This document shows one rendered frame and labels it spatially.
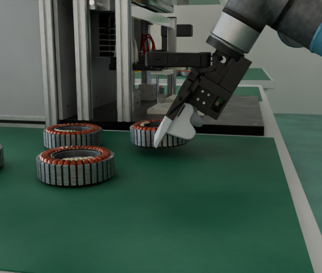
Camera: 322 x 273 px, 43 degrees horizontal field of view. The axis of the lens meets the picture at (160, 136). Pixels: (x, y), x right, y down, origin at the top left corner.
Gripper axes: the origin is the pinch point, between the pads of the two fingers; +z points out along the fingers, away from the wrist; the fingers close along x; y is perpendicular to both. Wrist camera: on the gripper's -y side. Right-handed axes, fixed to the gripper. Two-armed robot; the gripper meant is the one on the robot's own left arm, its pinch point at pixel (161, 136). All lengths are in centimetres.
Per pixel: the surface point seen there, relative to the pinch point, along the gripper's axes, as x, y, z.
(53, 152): -18.5, -10.8, 5.2
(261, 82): 196, 19, -6
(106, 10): 24.9, -28.8, -12.4
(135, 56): 37.7, -20.5, -4.3
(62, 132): -4.7, -15.5, 7.8
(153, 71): 35.5, -13.8, -3.7
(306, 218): -26.6, 21.4, -8.8
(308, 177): 242, 89, 40
